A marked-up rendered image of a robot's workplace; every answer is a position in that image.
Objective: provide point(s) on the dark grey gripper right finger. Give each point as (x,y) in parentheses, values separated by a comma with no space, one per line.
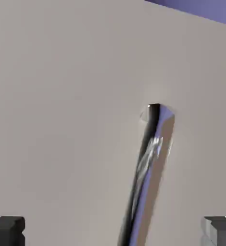
(221,233)

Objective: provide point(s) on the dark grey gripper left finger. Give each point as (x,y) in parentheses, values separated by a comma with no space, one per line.
(7,231)

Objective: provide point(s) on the grey painted drawer front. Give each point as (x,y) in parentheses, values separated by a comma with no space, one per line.
(66,115)

